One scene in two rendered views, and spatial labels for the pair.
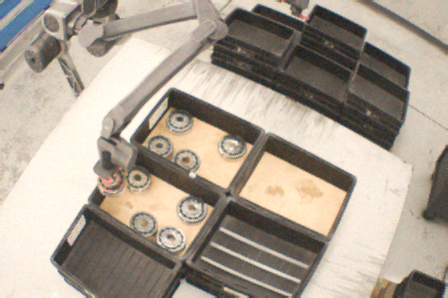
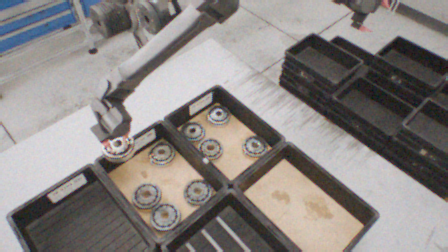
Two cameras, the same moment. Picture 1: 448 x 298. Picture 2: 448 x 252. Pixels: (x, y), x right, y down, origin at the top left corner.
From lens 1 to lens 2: 62 cm
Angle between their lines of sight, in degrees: 15
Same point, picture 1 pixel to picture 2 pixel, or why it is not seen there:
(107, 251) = (96, 216)
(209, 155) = (233, 149)
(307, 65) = (364, 98)
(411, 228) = not seen: outside the picture
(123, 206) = (138, 174)
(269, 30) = (336, 60)
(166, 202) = (180, 179)
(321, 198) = (329, 220)
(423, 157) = not seen: outside the picture
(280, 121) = (312, 137)
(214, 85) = (264, 96)
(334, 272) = not seen: outside the picture
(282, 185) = (290, 193)
